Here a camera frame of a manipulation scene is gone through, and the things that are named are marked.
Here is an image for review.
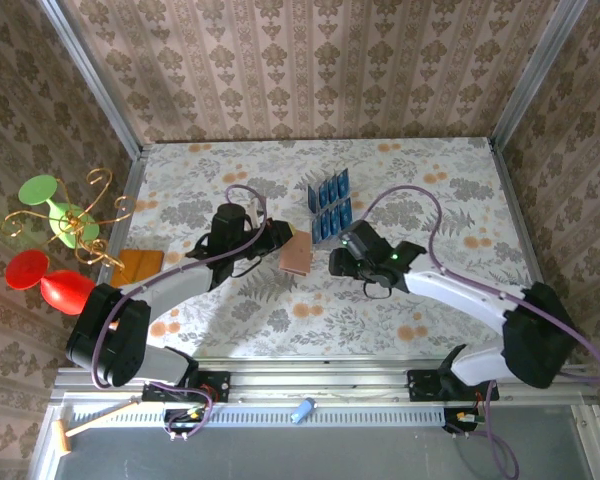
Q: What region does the clear acrylic card stand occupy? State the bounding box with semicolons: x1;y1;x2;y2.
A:
294;167;356;246

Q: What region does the orange wooden base board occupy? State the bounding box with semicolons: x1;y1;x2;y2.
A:
102;248;165;289

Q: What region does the blue cylinder tube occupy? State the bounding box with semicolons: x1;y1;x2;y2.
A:
289;397;319;426

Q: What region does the red plastic wine glass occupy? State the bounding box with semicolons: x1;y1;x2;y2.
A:
4;249;97;316

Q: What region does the grey metal panel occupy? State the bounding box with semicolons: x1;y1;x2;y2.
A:
52;404;599;480

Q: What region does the green plastic wine glass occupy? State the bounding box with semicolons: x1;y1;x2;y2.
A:
18;173;101;250

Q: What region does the wooden mallet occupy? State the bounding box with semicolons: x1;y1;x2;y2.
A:
52;397;142;456

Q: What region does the aluminium side rail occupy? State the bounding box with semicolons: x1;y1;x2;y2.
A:
487;138;549;301
99;144;149;281

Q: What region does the aluminium mounting rail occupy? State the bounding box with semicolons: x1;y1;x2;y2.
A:
49;355;599;407

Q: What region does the white slotted cable duct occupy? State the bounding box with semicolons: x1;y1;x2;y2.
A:
72;404;449;429

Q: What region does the gold wire hanger stand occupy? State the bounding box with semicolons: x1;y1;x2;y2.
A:
0;167;139;281

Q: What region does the aluminium frame post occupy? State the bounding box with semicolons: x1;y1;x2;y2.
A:
488;0;581;151
35;0;146;160

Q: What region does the black connector bracket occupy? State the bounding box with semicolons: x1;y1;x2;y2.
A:
442;407;487;436
162;407;215;444

